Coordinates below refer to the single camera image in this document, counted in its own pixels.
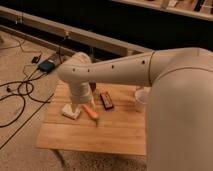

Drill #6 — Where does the dark red ceramic bowl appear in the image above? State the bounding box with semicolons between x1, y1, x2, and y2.
89;83;96;92

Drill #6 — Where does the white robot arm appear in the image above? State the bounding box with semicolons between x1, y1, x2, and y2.
58;48;213;171

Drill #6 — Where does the dark red chocolate bar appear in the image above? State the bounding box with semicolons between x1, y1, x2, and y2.
100;92;114;110

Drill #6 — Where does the orange carrot toy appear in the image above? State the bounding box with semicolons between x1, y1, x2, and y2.
82;104;98;120

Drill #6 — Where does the white plastic cup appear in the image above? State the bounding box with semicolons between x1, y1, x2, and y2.
134;89;149;113

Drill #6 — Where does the wooden table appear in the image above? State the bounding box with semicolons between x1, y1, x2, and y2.
36;81;146;155

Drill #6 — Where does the long beige beam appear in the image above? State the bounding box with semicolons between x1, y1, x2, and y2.
0;6;152;56

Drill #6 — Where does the white sponge block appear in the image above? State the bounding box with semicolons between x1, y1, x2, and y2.
62;104;81;120

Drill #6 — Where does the dark blue power box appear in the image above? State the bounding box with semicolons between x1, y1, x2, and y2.
38;60;55;73

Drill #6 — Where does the small black adapter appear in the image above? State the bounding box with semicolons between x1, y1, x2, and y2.
31;56;41;63

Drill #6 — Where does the metal table leg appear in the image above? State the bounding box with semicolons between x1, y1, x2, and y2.
52;149;66;168

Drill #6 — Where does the black floor cable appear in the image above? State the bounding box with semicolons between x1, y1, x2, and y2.
0;43;68;151

